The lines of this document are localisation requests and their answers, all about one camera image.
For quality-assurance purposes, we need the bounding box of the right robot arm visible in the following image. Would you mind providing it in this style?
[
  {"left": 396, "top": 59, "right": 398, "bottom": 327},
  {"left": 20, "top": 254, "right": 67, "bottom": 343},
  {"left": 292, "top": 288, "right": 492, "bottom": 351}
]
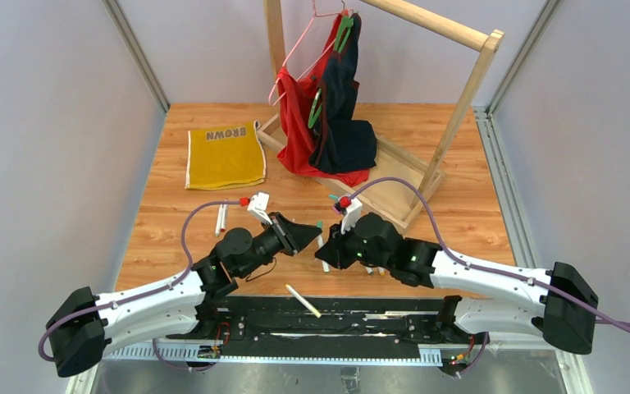
[{"left": 315, "top": 213, "right": 599, "bottom": 355}]

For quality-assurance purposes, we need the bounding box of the green hanger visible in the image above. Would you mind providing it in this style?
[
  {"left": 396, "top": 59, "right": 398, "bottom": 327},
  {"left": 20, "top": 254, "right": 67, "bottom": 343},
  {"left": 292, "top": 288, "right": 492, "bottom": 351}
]
[{"left": 308, "top": 15, "right": 354, "bottom": 129}]

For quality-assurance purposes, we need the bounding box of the pink wire hanger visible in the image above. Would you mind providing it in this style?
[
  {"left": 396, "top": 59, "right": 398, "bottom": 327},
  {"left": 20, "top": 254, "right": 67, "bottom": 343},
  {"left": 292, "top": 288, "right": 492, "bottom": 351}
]
[{"left": 263, "top": 1, "right": 346, "bottom": 107}]

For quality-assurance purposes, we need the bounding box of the wooden clothes rack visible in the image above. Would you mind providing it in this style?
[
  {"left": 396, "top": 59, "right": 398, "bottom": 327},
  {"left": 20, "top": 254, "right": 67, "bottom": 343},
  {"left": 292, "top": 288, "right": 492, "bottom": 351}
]
[{"left": 256, "top": 0, "right": 505, "bottom": 230}]

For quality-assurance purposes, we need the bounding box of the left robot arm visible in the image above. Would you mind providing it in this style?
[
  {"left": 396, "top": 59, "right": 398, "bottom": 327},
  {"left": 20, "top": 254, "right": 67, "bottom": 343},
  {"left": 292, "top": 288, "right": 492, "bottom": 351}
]
[{"left": 45, "top": 212, "right": 322, "bottom": 378}]

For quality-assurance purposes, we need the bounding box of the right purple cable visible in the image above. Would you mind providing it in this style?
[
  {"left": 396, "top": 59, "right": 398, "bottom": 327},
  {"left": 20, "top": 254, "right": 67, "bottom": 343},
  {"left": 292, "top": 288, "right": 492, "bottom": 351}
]
[{"left": 345, "top": 176, "right": 630, "bottom": 344}]

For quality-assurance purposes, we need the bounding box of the white pen yellow cap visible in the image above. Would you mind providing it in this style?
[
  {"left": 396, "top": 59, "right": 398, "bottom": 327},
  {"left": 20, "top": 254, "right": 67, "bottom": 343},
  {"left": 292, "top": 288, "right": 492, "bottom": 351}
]
[{"left": 285, "top": 284, "right": 322, "bottom": 318}]

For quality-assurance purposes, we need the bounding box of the red garment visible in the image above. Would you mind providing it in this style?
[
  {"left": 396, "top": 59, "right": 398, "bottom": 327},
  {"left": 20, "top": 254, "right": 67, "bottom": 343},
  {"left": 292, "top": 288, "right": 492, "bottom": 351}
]
[{"left": 277, "top": 11, "right": 372, "bottom": 186}]

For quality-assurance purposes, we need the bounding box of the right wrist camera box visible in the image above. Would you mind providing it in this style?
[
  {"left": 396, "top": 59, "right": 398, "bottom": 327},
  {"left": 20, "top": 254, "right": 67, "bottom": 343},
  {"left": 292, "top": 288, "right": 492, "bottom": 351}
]
[{"left": 335, "top": 195, "right": 363, "bottom": 234}]

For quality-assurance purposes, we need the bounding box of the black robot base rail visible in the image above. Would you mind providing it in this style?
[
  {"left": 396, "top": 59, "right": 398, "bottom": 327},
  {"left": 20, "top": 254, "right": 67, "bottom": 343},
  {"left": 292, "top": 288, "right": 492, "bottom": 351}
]
[{"left": 146, "top": 294, "right": 493, "bottom": 366}]

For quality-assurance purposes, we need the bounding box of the dark navy garment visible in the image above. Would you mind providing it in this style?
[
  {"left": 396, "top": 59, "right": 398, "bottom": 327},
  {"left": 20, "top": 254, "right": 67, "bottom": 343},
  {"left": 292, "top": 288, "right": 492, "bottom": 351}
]
[{"left": 308, "top": 12, "right": 377, "bottom": 174}]

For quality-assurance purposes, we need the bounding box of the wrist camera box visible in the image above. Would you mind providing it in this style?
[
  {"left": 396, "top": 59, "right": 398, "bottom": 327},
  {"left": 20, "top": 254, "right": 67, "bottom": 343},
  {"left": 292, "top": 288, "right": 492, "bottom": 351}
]
[
  {"left": 335, "top": 195, "right": 363, "bottom": 234},
  {"left": 247, "top": 191, "right": 272, "bottom": 225}
]

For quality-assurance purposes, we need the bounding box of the yellow folded towel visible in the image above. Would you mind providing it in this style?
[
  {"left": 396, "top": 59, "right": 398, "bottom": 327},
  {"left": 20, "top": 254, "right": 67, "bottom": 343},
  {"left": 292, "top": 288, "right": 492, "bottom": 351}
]
[{"left": 185, "top": 120, "right": 267, "bottom": 190}]

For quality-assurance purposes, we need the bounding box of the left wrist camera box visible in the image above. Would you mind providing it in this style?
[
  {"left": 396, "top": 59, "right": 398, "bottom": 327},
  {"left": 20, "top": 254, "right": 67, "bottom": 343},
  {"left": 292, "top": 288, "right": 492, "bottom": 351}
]
[{"left": 247, "top": 191, "right": 272, "bottom": 225}]

